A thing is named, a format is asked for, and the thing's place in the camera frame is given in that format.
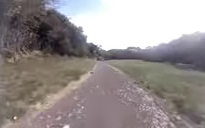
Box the reddish-brown paved path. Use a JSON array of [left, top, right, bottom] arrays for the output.
[[21, 60, 178, 128]]

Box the dry grass verge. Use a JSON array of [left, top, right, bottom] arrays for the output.
[[0, 54, 98, 128]]

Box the green grass field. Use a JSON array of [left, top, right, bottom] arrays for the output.
[[106, 59, 205, 128]]

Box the wooded bushy slope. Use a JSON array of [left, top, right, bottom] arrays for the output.
[[0, 0, 103, 64]]

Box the row of trees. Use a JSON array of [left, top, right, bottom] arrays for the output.
[[98, 30, 205, 73]]

